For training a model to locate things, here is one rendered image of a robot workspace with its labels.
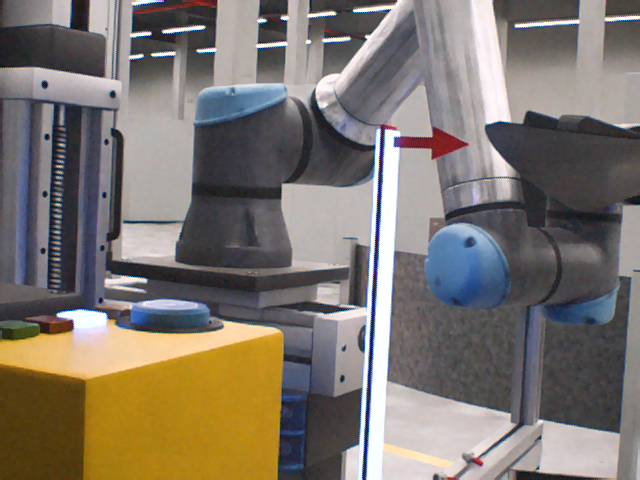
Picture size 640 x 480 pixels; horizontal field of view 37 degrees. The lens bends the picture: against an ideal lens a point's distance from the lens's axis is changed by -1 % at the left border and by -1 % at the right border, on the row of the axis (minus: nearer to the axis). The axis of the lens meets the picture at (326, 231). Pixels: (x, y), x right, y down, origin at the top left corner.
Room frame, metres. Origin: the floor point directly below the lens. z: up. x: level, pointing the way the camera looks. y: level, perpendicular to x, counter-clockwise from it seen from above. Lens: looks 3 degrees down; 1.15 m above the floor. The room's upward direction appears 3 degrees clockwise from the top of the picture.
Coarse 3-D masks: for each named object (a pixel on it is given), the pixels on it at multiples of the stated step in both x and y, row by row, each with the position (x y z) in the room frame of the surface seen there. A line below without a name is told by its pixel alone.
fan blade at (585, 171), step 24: (504, 144) 0.62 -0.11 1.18; (528, 144) 0.61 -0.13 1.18; (552, 144) 0.60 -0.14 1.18; (576, 144) 0.59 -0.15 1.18; (600, 144) 0.58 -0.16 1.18; (624, 144) 0.57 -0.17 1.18; (528, 168) 0.68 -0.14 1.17; (552, 168) 0.67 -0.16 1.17; (576, 168) 0.67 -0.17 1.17; (600, 168) 0.67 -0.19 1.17; (624, 168) 0.67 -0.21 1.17; (552, 192) 0.73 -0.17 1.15; (576, 192) 0.73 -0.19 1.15; (600, 192) 0.73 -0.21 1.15; (624, 192) 0.73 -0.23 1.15
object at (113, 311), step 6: (96, 306) 0.50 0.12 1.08; (102, 306) 0.50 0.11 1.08; (108, 306) 0.50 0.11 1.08; (114, 306) 0.50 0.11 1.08; (120, 306) 0.50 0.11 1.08; (126, 306) 0.50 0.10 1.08; (102, 312) 0.50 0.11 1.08; (108, 312) 0.49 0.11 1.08; (114, 312) 0.49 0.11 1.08; (120, 312) 0.49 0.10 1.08; (126, 312) 0.50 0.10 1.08; (108, 318) 0.50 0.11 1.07; (114, 318) 0.49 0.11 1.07
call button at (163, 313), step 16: (144, 304) 0.48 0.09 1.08; (160, 304) 0.49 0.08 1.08; (176, 304) 0.49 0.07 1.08; (192, 304) 0.49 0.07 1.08; (208, 304) 0.50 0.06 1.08; (144, 320) 0.47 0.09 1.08; (160, 320) 0.47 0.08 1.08; (176, 320) 0.47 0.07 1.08; (192, 320) 0.47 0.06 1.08; (208, 320) 0.49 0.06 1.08
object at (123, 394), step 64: (128, 320) 0.49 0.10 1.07; (0, 384) 0.37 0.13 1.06; (64, 384) 0.36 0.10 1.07; (128, 384) 0.38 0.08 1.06; (192, 384) 0.42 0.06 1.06; (256, 384) 0.47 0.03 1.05; (0, 448) 0.37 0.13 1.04; (64, 448) 0.36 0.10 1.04; (128, 448) 0.38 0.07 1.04; (192, 448) 0.42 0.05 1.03; (256, 448) 0.47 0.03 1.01
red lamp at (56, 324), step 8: (24, 320) 0.45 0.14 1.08; (32, 320) 0.44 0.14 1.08; (40, 320) 0.44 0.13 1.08; (48, 320) 0.44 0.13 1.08; (56, 320) 0.44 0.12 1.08; (64, 320) 0.45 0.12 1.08; (72, 320) 0.45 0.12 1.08; (40, 328) 0.44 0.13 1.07; (48, 328) 0.44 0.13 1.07; (56, 328) 0.44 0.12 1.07; (64, 328) 0.45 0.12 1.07; (72, 328) 0.45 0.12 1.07
